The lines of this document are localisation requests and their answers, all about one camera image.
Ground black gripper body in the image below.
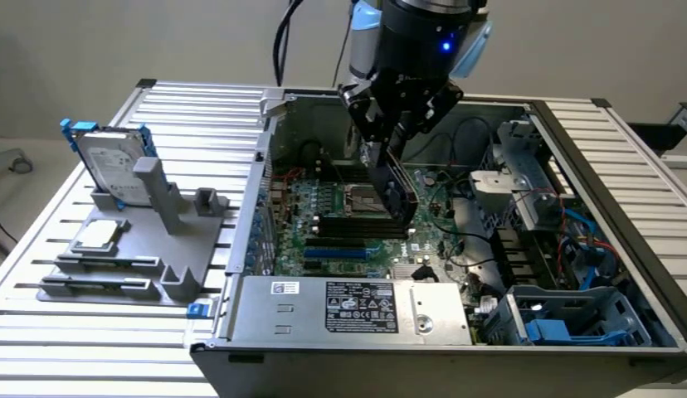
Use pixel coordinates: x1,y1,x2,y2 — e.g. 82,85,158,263
370,0,471,126

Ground black graphics card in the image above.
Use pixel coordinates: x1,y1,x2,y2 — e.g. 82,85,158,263
360,124,421,230

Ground black RAM slots bank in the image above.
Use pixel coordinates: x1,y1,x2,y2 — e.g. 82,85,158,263
314,214,409,240
320,159,373,184

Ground grey case latch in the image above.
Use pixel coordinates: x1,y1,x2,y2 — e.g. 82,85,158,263
258,90,298,122

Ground CPU socket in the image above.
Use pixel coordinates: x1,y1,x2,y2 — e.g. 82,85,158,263
341,182,390,218

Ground bare metal disk bay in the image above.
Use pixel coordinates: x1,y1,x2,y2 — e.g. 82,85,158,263
469,119,579,230

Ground green motherboard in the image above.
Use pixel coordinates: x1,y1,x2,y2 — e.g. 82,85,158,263
265,159,492,287

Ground black expansion slot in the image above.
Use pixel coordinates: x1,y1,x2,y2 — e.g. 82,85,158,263
304,237,380,250

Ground blue expansion slot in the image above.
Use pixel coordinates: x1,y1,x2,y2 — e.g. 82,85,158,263
302,247,380,259

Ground silver chipset heatsink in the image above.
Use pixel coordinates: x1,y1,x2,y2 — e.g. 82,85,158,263
386,265,435,282

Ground grey parts rack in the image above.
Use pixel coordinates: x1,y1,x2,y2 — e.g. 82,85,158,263
37,157,236,308

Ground silver power supply unit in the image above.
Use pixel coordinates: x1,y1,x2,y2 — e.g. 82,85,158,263
218,275,476,347

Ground silver CPU chip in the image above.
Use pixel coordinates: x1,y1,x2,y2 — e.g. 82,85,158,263
71,219,130,252

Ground disk bay with blue tray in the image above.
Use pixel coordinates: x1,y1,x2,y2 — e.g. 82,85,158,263
496,284,654,347

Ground green RAM stick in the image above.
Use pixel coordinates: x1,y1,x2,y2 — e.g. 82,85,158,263
54,255,159,271

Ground open black PC case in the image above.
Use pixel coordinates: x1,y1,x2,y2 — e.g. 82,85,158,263
189,89,687,398

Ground looped black wire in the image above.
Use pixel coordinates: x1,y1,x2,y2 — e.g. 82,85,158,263
451,117,496,167

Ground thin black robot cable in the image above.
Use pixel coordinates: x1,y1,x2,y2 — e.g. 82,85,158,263
334,0,357,89

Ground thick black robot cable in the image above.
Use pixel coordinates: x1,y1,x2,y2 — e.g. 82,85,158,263
272,0,304,87

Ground blue data wire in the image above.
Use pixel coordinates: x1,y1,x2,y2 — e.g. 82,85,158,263
561,206,623,292

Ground red data wire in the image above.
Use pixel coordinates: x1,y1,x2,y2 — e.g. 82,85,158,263
584,239,623,269

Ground hard disk with blue bracket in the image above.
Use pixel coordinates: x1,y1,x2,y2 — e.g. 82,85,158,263
59,119,158,211

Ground grey caster frame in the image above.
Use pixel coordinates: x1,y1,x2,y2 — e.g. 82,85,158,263
0,148,34,172

